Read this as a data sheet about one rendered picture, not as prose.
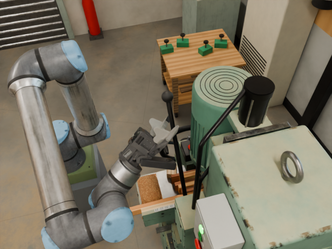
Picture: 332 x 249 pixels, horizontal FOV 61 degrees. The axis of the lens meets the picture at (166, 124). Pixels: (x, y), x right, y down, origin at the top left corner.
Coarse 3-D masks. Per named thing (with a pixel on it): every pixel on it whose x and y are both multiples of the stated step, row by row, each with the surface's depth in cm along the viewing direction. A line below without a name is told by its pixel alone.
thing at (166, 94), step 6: (162, 96) 81; (168, 96) 80; (168, 102) 81; (168, 108) 82; (168, 114) 83; (174, 126) 84; (174, 138) 84; (174, 144) 85; (180, 162) 86; (180, 168) 87; (180, 174) 87; (180, 180) 88; (186, 192) 89
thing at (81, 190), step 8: (96, 152) 178; (96, 160) 174; (96, 168) 170; (104, 168) 196; (72, 184) 164; (80, 184) 164; (88, 184) 163; (96, 184) 163; (80, 192) 165; (88, 192) 167; (80, 200) 171; (80, 208) 178; (88, 208) 181
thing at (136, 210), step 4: (188, 192) 115; (192, 192) 115; (176, 196) 114; (180, 196) 114; (160, 200) 113; (164, 200) 113; (168, 200) 113; (144, 204) 112; (148, 204) 112; (152, 204) 112; (156, 204) 112; (132, 208) 111; (136, 208) 111; (140, 208) 111; (132, 212) 111; (136, 212) 112; (140, 212) 113
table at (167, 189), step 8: (176, 160) 134; (184, 168) 127; (160, 176) 125; (136, 184) 123; (160, 184) 122; (168, 184) 122; (168, 192) 120; (176, 192) 119; (168, 216) 114; (144, 224) 115; (152, 224) 116
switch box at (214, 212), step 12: (204, 204) 54; (216, 204) 54; (228, 204) 54; (204, 216) 53; (216, 216) 53; (228, 216) 52; (204, 228) 52; (216, 228) 51; (228, 228) 51; (204, 240) 55; (216, 240) 50; (228, 240) 50; (240, 240) 50
